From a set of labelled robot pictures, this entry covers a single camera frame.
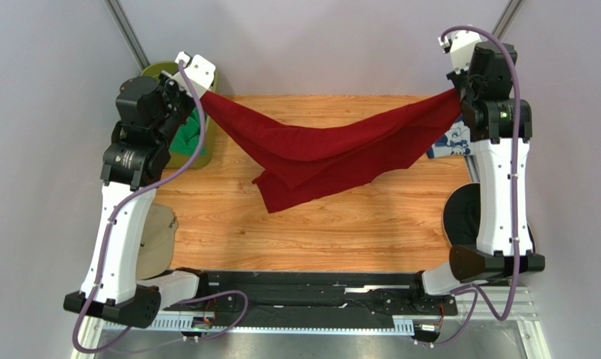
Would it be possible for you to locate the dark red t-shirt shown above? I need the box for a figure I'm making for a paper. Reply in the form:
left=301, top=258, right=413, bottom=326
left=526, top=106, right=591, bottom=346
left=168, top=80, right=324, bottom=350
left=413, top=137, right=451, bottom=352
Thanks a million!
left=201, top=90, right=460, bottom=213

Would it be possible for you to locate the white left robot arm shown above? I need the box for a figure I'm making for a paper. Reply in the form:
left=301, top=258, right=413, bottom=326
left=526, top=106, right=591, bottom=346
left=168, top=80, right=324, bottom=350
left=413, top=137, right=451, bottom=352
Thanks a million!
left=63, top=73, right=203, bottom=328

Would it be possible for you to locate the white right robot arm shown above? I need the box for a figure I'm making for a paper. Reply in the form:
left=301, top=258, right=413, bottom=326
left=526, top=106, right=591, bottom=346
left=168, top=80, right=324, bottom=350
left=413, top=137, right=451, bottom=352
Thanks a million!
left=421, top=40, right=546, bottom=295

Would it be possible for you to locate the green t-shirt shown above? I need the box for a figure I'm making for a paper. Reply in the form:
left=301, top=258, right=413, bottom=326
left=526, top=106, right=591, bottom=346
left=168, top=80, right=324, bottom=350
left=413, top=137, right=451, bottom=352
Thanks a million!
left=170, top=109, right=200, bottom=156

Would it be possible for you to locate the green plastic laundry basket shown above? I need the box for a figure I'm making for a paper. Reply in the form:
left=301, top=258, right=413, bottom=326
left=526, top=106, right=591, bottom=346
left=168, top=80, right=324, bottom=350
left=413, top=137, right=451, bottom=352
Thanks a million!
left=141, top=61, right=218, bottom=169

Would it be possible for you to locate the folded blue printed t-shirt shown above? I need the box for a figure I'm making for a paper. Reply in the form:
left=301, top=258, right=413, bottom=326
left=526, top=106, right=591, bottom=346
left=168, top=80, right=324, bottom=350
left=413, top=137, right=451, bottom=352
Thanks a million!
left=426, top=116, right=475, bottom=159

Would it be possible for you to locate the black wide-brim hat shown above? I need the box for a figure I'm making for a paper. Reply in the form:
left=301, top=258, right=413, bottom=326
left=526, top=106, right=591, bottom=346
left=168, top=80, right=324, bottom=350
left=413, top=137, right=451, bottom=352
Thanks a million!
left=442, top=182, right=536, bottom=257

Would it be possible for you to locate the beige bucket hat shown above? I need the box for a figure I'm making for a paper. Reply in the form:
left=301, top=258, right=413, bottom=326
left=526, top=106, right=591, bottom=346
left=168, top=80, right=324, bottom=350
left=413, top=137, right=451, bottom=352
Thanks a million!
left=135, top=203, right=179, bottom=280

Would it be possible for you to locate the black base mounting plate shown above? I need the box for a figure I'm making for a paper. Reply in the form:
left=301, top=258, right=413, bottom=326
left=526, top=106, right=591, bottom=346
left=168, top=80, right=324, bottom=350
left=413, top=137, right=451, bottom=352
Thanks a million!
left=170, top=271, right=458, bottom=329

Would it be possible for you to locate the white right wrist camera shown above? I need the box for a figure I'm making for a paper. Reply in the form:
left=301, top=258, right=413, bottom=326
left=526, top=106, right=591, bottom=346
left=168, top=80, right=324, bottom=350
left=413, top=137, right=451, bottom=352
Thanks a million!
left=438, top=30, right=481, bottom=75

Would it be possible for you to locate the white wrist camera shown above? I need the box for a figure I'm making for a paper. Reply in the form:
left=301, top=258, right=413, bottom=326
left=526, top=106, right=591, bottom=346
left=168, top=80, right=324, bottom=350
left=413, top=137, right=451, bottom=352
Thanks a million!
left=171, top=52, right=216, bottom=98
left=438, top=30, right=481, bottom=75

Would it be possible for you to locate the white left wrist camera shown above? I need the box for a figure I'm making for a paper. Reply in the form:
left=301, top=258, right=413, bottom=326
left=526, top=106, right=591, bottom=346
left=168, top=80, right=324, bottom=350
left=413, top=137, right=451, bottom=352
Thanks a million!
left=171, top=52, right=216, bottom=98

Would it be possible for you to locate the right aluminium corner post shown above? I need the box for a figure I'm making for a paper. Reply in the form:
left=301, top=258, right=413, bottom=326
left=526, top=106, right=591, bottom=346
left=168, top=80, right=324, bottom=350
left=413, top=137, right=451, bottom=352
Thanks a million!
left=492, top=0, right=526, bottom=40

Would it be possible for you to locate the aluminium corner post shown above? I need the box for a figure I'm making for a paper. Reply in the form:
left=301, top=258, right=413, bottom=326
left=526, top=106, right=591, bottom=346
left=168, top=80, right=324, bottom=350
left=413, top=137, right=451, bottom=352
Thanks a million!
left=104, top=0, right=150, bottom=70
left=492, top=0, right=526, bottom=40

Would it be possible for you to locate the left aluminium corner post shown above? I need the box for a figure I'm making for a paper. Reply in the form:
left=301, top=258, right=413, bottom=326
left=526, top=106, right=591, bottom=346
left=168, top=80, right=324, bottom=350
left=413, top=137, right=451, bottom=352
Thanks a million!
left=104, top=0, right=150, bottom=70

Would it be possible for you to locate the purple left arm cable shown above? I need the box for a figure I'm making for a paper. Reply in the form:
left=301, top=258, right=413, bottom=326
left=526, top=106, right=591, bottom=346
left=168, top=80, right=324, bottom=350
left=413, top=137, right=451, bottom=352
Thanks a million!
left=71, top=59, right=250, bottom=355

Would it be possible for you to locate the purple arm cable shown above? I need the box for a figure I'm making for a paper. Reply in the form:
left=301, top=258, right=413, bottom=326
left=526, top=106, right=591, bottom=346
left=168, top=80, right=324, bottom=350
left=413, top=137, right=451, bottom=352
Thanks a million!
left=71, top=59, right=250, bottom=355
left=414, top=25, right=523, bottom=347

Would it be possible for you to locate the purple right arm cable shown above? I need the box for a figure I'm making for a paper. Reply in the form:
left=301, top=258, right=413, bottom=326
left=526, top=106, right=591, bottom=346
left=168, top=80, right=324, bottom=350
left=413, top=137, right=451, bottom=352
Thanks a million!
left=414, top=25, right=523, bottom=347

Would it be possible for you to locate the aluminium frame rail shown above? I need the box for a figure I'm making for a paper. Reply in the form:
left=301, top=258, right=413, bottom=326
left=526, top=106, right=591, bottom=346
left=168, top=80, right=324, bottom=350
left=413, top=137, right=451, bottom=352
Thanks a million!
left=87, top=271, right=550, bottom=358

